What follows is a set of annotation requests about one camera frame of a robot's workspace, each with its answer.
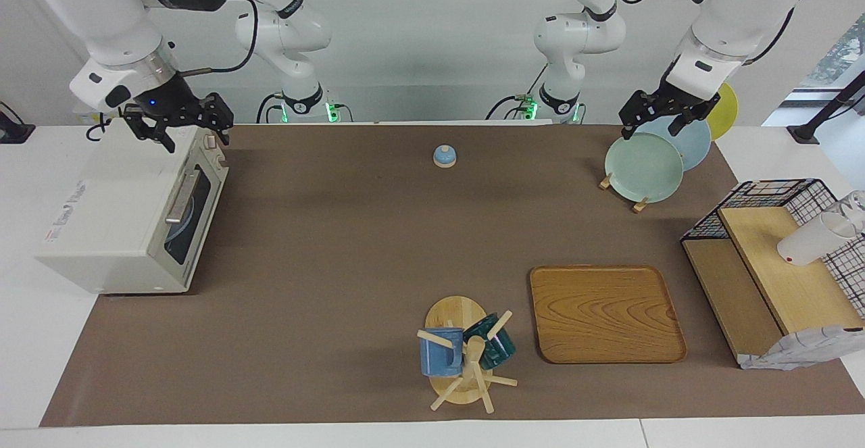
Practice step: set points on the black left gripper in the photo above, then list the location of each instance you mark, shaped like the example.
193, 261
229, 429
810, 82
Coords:
669, 103

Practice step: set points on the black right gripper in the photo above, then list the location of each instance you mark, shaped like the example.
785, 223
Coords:
172, 103

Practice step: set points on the white toaster oven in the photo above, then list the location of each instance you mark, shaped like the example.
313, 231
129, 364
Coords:
115, 218

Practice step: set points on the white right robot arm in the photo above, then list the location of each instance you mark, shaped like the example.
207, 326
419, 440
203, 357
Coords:
115, 22

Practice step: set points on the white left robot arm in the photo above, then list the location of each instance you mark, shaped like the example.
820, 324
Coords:
730, 15

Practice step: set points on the pale green plate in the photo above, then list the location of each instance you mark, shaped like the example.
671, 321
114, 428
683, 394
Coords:
642, 167

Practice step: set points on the large light blue plate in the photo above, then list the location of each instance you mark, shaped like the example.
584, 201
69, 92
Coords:
696, 144

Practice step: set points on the yellow plate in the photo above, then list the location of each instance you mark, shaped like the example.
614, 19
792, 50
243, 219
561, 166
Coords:
726, 113

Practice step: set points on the wooden plate rack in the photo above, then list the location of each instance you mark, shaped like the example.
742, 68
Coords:
640, 205

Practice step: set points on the black clamp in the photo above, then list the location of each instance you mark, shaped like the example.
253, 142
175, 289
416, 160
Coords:
13, 130

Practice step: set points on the wooden serving tray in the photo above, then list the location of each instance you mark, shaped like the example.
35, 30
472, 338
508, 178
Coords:
605, 313

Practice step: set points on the white cup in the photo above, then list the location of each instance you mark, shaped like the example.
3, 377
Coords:
807, 242

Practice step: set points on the brown table mat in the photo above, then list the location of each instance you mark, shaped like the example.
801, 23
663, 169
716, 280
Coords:
324, 286

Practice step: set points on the window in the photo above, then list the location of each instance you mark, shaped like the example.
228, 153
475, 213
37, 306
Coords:
841, 53

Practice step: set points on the wooden shelf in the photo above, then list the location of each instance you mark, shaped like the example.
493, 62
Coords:
791, 286

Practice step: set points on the clear glass cup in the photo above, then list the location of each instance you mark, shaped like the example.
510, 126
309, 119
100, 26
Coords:
857, 201

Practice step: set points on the grey patterned cloth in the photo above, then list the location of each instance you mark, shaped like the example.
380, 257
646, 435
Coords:
804, 350

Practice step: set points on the dark green mug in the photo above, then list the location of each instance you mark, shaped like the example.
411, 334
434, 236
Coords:
500, 350

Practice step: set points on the wooden mug tree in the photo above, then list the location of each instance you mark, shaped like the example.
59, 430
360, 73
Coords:
456, 313

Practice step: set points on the blue mug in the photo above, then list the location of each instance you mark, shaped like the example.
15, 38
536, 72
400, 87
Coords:
439, 357

